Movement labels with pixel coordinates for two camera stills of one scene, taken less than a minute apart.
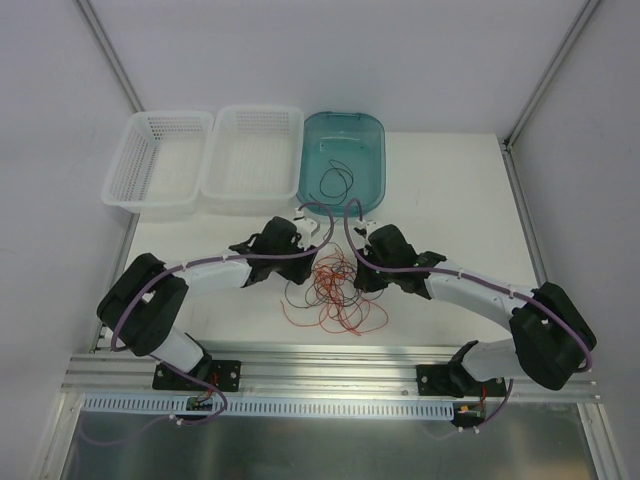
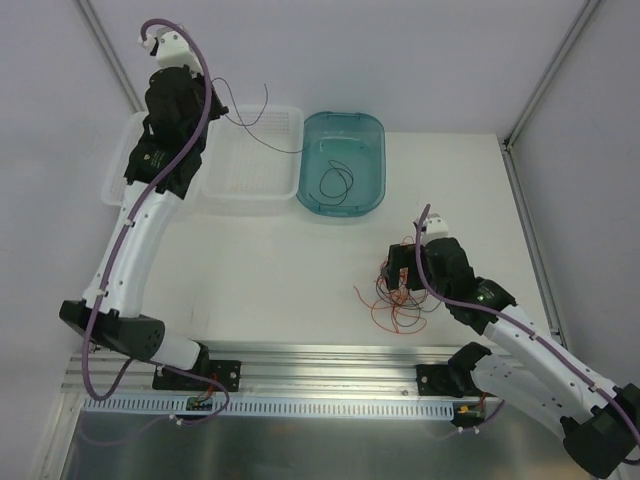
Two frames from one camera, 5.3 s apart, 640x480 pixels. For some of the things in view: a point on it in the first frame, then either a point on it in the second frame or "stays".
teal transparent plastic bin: [342, 160] stays
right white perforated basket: [254, 159] stays
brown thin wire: [346, 188] stays
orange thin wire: [336, 291] -> [396, 309]
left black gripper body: [301, 267] -> [211, 100]
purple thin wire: [330, 283] -> [255, 120]
